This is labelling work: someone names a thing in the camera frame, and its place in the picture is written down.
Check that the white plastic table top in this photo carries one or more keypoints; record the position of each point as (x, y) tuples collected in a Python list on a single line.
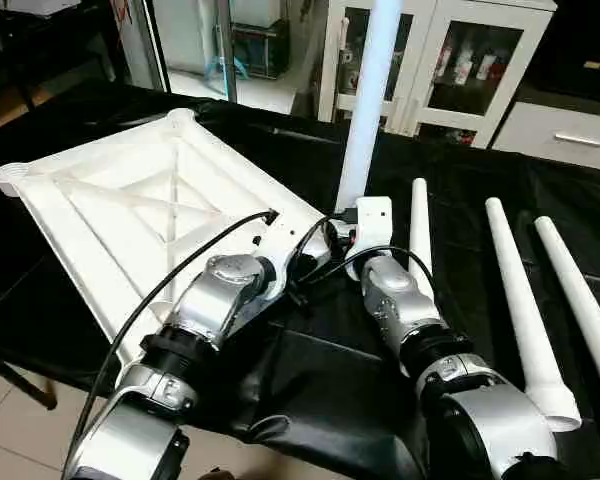
[(150, 200)]

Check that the white plastic table leg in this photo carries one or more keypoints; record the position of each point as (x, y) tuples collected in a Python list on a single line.
[(368, 100), (525, 300), (585, 300), (421, 230)]

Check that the black table mat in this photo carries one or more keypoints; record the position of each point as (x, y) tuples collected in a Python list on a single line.
[(310, 380)]

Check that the white drawer unit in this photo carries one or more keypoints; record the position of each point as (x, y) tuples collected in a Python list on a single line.
[(570, 135)]

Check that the black metal workbench leg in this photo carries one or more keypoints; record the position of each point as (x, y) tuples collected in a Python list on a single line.
[(20, 385)]

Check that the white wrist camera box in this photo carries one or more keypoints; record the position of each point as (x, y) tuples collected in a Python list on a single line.
[(285, 245), (372, 225)]

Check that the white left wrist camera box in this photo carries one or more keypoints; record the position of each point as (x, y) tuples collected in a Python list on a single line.
[(285, 245)]

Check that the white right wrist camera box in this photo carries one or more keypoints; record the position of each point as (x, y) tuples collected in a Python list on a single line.
[(372, 225)]

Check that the white glass door cabinet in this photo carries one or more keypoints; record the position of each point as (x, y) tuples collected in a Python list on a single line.
[(470, 60)]

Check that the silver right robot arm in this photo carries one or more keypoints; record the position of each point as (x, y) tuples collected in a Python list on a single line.
[(430, 340)]

